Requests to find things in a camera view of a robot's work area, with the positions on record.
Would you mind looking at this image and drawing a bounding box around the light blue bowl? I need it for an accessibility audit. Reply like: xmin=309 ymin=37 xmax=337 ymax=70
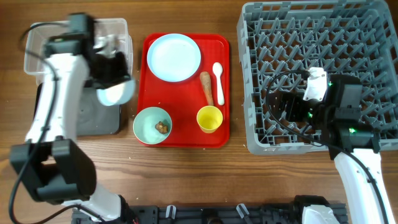
xmin=96 ymin=79 xmax=136 ymax=106

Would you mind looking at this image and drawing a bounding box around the mint green bowl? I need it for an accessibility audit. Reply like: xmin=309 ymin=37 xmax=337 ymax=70
xmin=133 ymin=107 xmax=173 ymax=145

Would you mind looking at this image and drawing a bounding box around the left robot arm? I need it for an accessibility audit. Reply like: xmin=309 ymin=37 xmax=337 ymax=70
xmin=10 ymin=32 xmax=136 ymax=223

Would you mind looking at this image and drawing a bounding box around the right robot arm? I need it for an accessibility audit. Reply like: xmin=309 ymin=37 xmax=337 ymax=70
xmin=265 ymin=71 xmax=396 ymax=223

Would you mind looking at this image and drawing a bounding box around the grey dishwasher rack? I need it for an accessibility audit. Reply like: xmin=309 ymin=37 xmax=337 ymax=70
xmin=237 ymin=1 xmax=397 ymax=155

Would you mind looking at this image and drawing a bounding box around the clear plastic bin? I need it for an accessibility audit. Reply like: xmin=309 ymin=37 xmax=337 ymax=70
xmin=24 ymin=18 xmax=133 ymax=84

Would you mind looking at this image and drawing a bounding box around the black plastic bin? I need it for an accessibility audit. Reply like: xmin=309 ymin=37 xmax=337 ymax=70
xmin=45 ymin=85 xmax=121 ymax=141

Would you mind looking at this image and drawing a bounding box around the light blue plate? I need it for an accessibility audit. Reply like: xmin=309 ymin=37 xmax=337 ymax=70
xmin=147 ymin=34 xmax=201 ymax=82

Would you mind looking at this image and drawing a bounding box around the brown food scrap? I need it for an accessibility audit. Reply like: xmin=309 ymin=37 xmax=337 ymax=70
xmin=155 ymin=121 xmax=169 ymax=134

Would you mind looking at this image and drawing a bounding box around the red serving tray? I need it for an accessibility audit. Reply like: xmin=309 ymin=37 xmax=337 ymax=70
xmin=137 ymin=33 xmax=230 ymax=148

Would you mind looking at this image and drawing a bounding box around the yellow plastic cup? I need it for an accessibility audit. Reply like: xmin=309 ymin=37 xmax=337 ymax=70
xmin=197 ymin=106 xmax=223 ymax=134

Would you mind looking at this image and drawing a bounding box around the white plastic spoon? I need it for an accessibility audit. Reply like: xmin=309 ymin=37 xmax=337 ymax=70
xmin=212 ymin=62 xmax=224 ymax=106

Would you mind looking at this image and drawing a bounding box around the brown carrot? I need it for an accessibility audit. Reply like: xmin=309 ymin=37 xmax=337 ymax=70
xmin=200 ymin=72 xmax=214 ymax=106

